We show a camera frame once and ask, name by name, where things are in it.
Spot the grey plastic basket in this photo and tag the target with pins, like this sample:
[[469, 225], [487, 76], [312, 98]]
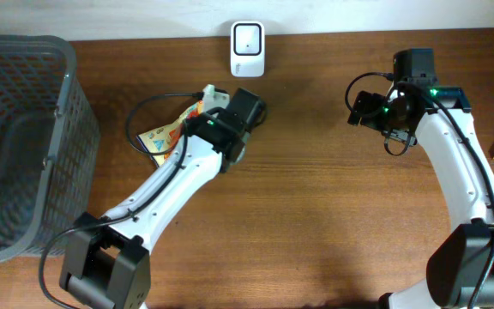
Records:
[[49, 139]]

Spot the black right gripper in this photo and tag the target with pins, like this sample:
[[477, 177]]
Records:
[[374, 101]]

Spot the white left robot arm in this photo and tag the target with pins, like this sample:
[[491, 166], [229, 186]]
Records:
[[107, 260]]

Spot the yellow wet wipes pack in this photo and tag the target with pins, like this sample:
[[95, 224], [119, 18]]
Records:
[[165, 137]]

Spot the white barcode scanner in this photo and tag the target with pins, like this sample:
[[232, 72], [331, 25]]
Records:
[[247, 49]]

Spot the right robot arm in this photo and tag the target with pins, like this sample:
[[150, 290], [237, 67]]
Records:
[[417, 110]]

